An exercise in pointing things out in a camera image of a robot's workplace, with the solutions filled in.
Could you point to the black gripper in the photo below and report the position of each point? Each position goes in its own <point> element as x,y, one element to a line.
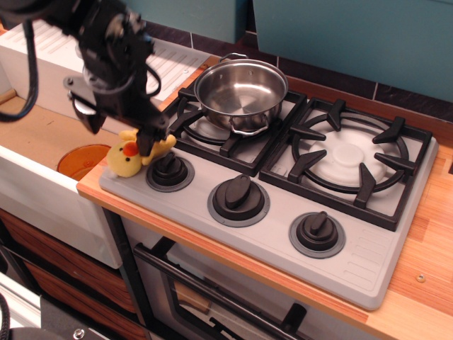
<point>114,47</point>

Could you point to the yellow stuffed duck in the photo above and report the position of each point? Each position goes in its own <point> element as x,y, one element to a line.
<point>124,158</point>

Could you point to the stainless steel pan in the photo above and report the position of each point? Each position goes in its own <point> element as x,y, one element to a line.
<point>241,94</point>

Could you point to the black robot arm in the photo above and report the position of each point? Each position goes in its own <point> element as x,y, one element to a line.
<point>52,12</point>

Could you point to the black left stove knob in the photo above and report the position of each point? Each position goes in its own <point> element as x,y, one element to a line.
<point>170,173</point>

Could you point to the black stove knob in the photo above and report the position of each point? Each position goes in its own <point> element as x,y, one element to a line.
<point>317,235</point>
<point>238,202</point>
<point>170,173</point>

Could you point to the black middle stove knob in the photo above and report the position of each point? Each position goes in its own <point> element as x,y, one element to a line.
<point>238,202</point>

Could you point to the grey toy stove top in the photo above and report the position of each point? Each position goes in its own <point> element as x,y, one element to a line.
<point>360,273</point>

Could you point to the black right stove knob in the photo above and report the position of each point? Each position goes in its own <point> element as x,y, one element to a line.
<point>317,235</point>

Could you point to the orange sink drain disc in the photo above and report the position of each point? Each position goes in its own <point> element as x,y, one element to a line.
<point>78,162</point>

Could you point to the black left burner grate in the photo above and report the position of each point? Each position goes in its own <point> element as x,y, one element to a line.
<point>198,137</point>

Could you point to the black burner grate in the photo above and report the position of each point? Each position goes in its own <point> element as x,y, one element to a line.
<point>365,166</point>
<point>198,137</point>

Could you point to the white toy sink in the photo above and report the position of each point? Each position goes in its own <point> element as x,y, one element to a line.
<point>31,148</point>

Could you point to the wooden drawer fronts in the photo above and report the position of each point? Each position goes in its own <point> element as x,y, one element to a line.
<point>92,290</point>

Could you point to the black right burner grate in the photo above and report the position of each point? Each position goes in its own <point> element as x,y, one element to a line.
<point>365,166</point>

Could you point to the oven door with handle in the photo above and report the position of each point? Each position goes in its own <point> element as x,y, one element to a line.
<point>204,299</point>

